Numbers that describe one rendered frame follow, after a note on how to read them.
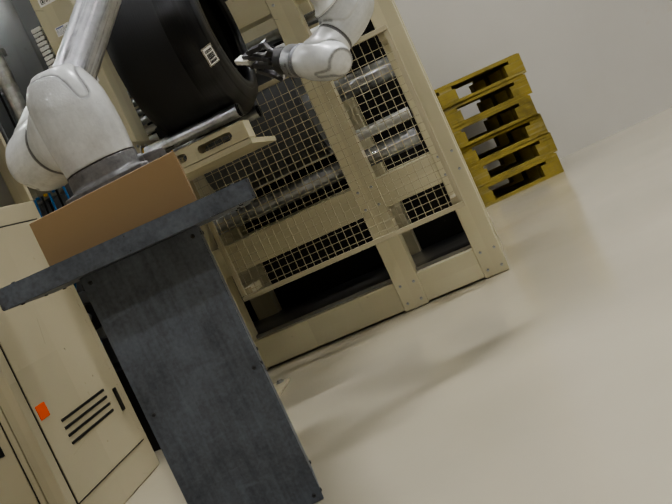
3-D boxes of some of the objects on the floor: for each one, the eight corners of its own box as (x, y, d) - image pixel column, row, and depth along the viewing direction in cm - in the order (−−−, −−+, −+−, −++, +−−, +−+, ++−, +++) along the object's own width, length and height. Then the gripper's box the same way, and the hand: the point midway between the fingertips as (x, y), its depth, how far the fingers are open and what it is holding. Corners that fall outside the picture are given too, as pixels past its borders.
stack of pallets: (527, 175, 672) (483, 73, 666) (570, 168, 589) (520, 51, 583) (387, 241, 659) (340, 137, 653) (411, 242, 577) (358, 123, 570)
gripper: (270, 48, 236) (218, 48, 253) (292, 88, 243) (240, 86, 260) (288, 32, 239) (235, 33, 256) (309, 72, 246) (257, 71, 263)
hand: (245, 60), depth 256 cm, fingers closed
